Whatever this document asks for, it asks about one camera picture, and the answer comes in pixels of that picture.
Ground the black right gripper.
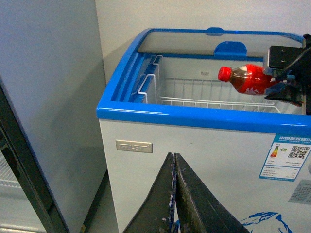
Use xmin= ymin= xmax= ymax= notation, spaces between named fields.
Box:
xmin=263 ymin=34 xmax=311 ymax=107

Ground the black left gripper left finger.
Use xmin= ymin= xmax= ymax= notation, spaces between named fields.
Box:
xmin=124 ymin=153 xmax=177 ymax=233

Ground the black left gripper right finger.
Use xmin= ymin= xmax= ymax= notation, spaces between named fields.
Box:
xmin=174 ymin=153 xmax=248 ymax=233

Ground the red label cola bottle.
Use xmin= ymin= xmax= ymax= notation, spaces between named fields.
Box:
xmin=218 ymin=64 xmax=280 ymax=95

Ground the glass sliding freezer lid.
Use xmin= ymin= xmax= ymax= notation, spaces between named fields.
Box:
xmin=138 ymin=31 xmax=303 ymax=57

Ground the tall white display fridge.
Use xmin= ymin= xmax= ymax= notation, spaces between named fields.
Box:
xmin=0 ymin=0 xmax=106 ymax=233

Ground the silver brand nameplate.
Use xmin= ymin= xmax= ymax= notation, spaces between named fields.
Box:
xmin=116 ymin=140 xmax=153 ymax=153

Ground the energy label sticker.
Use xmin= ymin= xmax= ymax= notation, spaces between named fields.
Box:
xmin=259 ymin=134 xmax=311 ymax=182

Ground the white blue chest freezer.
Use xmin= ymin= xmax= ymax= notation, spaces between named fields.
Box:
xmin=97 ymin=28 xmax=311 ymax=233

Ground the white wire freezer basket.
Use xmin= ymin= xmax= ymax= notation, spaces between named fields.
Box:
xmin=136 ymin=55 xmax=285 ymax=113

